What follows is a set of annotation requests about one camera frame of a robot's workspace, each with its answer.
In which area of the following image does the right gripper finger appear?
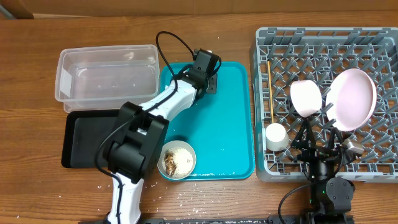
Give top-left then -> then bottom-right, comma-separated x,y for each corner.
292,118 -> 316,146
326,128 -> 343,151

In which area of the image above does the white plastic cup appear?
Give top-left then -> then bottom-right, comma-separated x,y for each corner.
266,123 -> 289,152

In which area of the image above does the pink small bowl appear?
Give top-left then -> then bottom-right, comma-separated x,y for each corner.
290,80 -> 322,118

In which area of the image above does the white round plate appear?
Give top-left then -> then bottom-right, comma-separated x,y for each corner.
326,68 -> 377,131

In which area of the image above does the wooden chopstick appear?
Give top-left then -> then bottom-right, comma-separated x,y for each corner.
267,60 -> 274,123

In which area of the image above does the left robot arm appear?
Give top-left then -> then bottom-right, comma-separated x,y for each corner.
98,49 -> 222,223

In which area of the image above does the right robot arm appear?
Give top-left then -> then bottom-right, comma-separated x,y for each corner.
290,118 -> 355,223

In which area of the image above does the grey dishwasher rack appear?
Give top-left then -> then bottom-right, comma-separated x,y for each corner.
251,27 -> 397,183

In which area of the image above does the teal serving tray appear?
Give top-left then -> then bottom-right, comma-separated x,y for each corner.
165,62 -> 254,181

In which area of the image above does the grey bowl with rice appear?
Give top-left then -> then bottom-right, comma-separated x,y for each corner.
157,141 -> 197,180

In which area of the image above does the clear plastic bin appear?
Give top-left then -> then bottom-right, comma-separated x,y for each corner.
55,44 -> 160,113

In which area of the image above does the black plastic tray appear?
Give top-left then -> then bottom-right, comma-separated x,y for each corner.
61,110 -> 119,169

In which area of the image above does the right camera cable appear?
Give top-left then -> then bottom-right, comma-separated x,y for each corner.
277,183 -> 313,224

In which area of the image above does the camera cable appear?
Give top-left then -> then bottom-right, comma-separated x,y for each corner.
277,183 -> 313,224
94,30 -> 200,224

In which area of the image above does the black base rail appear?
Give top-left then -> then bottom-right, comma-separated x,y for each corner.
138,215 -> 308,224

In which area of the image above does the left camera cable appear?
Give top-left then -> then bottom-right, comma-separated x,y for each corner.
94,30 -> 200,224

